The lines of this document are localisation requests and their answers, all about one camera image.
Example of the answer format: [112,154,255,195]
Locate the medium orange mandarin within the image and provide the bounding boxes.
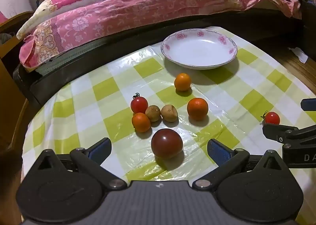
[174,73,192,91]

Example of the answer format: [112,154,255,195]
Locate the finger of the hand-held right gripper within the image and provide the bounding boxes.
[262,124,316,149]
[300,99,316,111]

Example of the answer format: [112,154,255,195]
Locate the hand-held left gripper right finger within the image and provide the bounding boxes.
[193,138,289,190]

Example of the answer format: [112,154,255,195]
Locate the grey mattress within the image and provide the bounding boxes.
[37,40,163,75]

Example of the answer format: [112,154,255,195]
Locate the dark bed frame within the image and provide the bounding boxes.
[12,9,316,110]

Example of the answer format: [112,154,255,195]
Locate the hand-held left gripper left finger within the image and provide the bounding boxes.
[33,138,128,189]

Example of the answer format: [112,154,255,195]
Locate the brown longan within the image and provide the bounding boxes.
[161,104,178,122]
[145,105,161,122]

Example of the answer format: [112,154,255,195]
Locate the green checked tablecloth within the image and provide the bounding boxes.
[22,26,316,191]

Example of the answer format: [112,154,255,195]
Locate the pink floral blanket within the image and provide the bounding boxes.
[16,0,303,69]

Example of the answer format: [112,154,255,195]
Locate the large orange mandarin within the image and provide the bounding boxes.
[187,98,209,121]

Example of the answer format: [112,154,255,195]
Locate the white floral rimmed plate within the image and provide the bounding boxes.
[160,28,238,70]

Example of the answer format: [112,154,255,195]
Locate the small orange mandarin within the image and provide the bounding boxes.
[132,113,151,133]

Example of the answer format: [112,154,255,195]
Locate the dark red tomato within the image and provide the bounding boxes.
[151,128,183,159]

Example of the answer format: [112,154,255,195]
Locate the white paper scrap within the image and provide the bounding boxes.
[288,47,309,64]

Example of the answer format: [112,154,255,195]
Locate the wooden cabinet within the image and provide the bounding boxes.
[0,11,35,225]

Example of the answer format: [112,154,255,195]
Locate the red cherry tomato with stem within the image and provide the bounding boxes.
[130,93,149,114]

